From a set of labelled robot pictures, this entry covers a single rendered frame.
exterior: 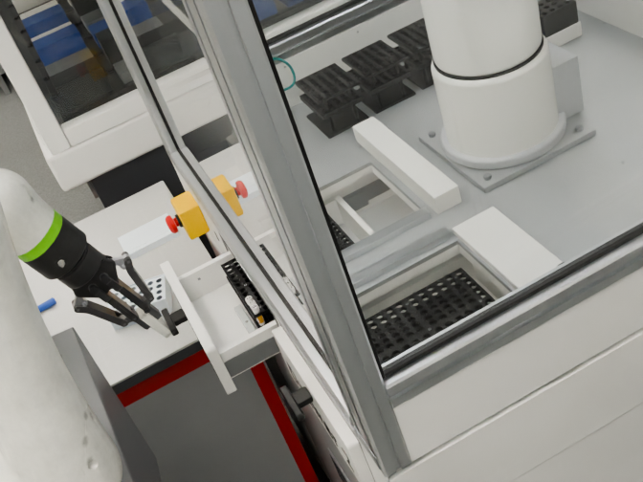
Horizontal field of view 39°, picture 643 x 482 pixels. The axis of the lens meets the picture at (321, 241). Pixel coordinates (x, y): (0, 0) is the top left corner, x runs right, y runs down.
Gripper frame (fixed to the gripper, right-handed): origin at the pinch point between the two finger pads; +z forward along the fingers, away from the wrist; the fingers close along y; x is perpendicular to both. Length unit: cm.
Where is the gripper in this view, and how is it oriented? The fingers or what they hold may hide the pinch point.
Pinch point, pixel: (154, 320)
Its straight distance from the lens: 158.1
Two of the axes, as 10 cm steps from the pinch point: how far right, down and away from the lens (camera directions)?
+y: -7.3, 6.8, 0.4
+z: 5.6, 5.5, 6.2
